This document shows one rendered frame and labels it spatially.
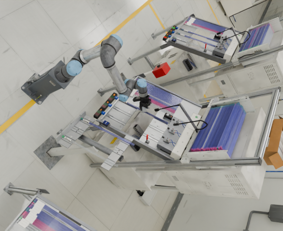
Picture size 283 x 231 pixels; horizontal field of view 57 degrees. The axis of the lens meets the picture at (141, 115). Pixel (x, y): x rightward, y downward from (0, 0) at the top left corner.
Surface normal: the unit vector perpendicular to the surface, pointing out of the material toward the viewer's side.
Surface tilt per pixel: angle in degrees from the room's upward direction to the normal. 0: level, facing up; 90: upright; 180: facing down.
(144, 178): 0
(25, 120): 0
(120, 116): 43
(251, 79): 90
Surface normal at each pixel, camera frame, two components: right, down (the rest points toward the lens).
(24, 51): 0.68, -0.15
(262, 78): -0.47, 0.65
